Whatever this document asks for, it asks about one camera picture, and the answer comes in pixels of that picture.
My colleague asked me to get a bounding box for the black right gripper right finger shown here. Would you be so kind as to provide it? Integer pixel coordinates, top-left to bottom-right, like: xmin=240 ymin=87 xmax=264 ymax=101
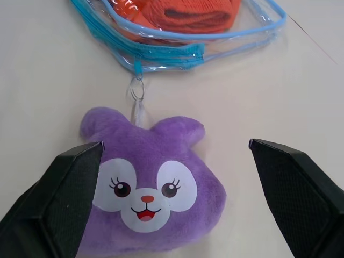
xmin=248 ymin=138 xmax=344 ymax=258

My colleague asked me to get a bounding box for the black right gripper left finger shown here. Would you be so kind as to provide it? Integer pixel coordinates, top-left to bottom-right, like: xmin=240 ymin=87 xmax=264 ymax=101
xmin=0 ymin=140 xmax=105 ymax=258

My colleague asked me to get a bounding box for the clear plastic pouch blue trim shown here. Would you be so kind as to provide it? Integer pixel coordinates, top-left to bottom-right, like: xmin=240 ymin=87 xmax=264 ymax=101
xmin=69 ymin=0 xmax=287 ymax=73

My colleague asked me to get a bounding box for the orange cloth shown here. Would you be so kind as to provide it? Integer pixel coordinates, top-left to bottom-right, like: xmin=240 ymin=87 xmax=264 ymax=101
xmin=110 ymin=0 xmax=241 ymax=44

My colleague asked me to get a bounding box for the purple plush bunny toy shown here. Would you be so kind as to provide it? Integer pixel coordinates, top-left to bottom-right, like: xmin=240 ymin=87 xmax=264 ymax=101
xmin=80 ymin=102 xmax=229 ymax=253

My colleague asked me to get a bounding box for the silver key ring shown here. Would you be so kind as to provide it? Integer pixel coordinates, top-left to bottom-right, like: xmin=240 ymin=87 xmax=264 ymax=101
xmin=126 ymin=76 xmax=147 ymax=102

